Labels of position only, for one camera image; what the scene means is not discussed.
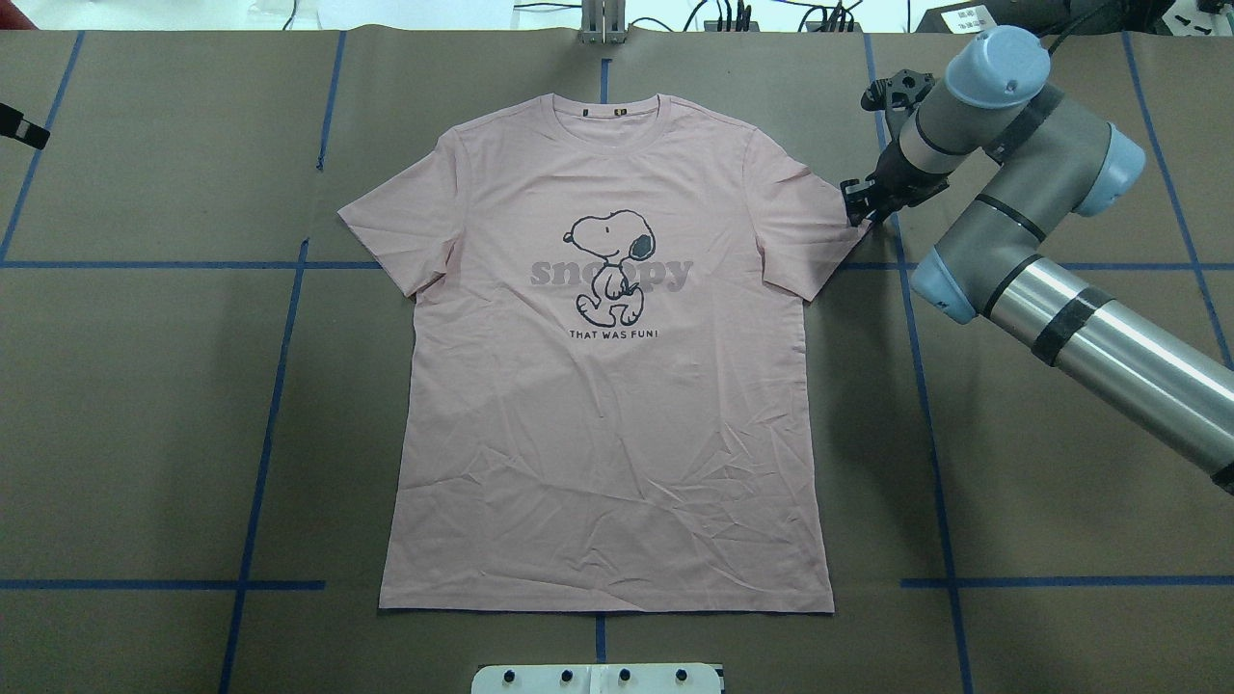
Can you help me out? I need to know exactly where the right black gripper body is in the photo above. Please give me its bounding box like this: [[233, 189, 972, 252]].
[[864, 144, 951, 217]]

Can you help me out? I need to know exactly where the pink Snoopy t-shirt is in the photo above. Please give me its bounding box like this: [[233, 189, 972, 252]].
[[338, 93, 864, 614]]

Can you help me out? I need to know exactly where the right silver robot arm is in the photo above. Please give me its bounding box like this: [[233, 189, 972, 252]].
[[842, 25, 1233, 491]]

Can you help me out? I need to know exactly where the black box with label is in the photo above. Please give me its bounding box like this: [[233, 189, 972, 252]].
[[913, 1, 1000, 35]]

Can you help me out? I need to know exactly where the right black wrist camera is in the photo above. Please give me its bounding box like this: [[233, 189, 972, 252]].
[[860, 69, 935, 123]]

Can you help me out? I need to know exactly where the aluminium frame post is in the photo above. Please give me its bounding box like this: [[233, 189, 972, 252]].
[[578, 0, 629, 44]]

